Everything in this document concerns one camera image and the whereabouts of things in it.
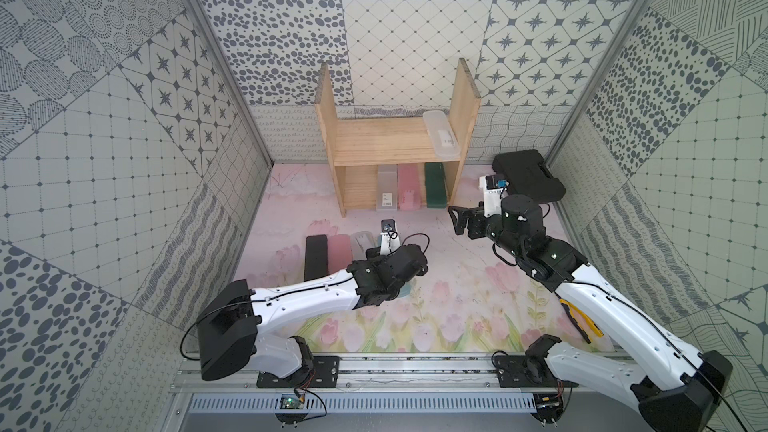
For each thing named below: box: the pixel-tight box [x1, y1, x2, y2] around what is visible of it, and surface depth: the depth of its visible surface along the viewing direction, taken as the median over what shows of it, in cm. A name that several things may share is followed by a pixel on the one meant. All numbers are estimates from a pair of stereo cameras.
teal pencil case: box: [399, 282, 412, 298], surface depth 89 cm
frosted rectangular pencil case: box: [376, 164, 398, 211], surface depth 109 cm
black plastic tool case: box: [492, 149, 567, 203], surface depth 114 cm
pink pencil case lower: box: [398, 163, 423, 212], surface depth 103 cm
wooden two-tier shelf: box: [315, 58, 481, 217], surface depth 92 cm
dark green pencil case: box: [425, 162, 448, 209], surface depth 105 cm
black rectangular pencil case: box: [304, 234, 329, 282], surface depth 97 cm
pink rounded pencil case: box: [328, 234, 353, 273], surface depth 98 cm
